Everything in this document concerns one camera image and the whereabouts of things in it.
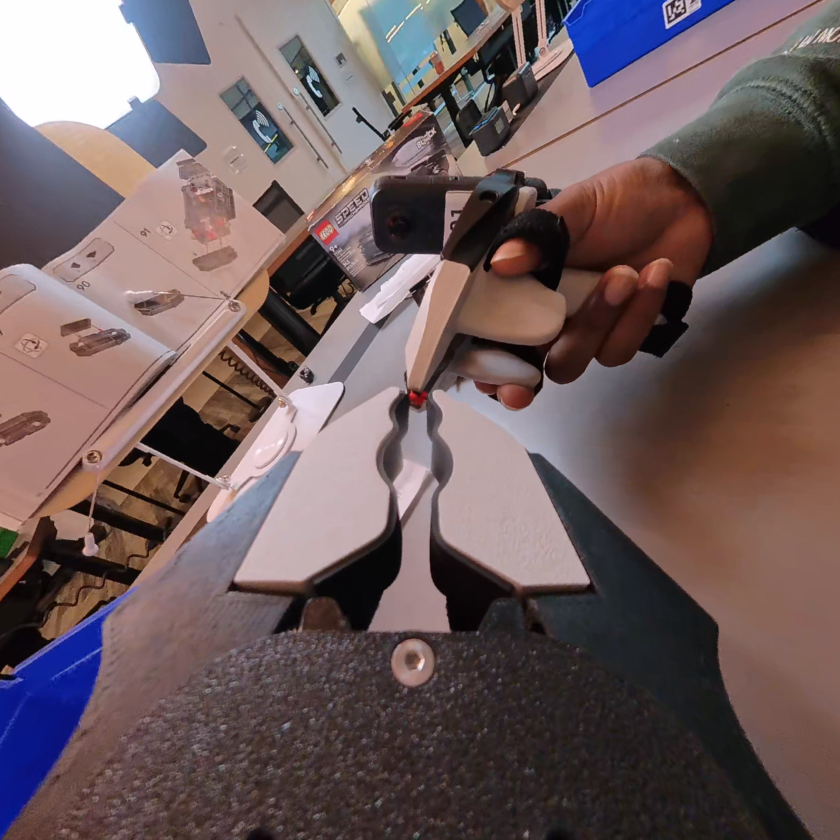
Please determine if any black coiled cable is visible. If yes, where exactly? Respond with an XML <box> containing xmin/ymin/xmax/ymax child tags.
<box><xmin>219</xmin><ymin>347</ymin><xmax>277</xmax><ymax>395</ymax></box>

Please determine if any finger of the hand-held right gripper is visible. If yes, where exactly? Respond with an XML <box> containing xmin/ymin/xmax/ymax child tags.
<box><xmin>404</xmin><ymin>252</ymin><xmax>490</xmax><ymax>395</ymax></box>

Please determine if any white booklet stand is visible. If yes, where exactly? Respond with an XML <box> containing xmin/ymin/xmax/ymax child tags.
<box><xmin>82</xmin><ymin>289</ymin><xmax>346</xmax><ymax>526</ymax></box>

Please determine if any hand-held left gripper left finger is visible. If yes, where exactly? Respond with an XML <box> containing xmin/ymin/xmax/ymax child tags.
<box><xmin>233</xmin><ymin>387</ymin><xmax>403</xmax><ymax>630</ymax></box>

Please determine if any black device box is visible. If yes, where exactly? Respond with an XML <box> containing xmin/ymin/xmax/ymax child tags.
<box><xmin>503</xmin><ymin>62</ymin><xmax>541</xmax><ymax>112</ymax></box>

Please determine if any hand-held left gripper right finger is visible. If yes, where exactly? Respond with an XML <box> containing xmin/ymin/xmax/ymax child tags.
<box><xmin>427</xmin><ymin>391</ymin><xmax>593</xmax><ymax>630</ymax></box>

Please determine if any blue storage bin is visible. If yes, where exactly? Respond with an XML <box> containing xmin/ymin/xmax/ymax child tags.
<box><xmin>562</xmin><ymin>0</ymin><xmax>740</xmax><ymax>89</ymax></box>

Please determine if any lego instruction booklet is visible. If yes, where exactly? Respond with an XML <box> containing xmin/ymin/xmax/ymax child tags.
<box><xmin>0</xmin><ymin>150</ymin><xmax>287</xmax><ymax>523</ymax></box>

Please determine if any person's right forearm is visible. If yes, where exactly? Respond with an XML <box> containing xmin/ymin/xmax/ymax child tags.
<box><xmin>640</xmin><ymin>7</ymin><xmax>840</xmax><ymax>278</ymax></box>

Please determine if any lego set box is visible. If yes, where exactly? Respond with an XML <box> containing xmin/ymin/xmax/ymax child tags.
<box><xmin>308</xmin><ymin>112</ymin><xmax>461</xmax><ymax>294</ymax></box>

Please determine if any blue plastic bin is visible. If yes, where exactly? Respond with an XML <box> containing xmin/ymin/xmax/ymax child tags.
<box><xmin>0</xmin><ymin>584</ymin><xmax>139</xmax><ymax>836</ymax></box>

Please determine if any person's right hand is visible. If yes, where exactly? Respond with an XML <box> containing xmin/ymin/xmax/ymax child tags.
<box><xmin>489</xmin><ymin>157</ymin><xmax>715</xmax><ymax>412</ymax></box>

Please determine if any black office chair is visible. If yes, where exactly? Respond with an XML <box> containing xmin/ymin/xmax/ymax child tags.
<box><xmin>269</xmin><ymin>180</ymin><xmax>356</xmax><ymax>316</ymax></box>

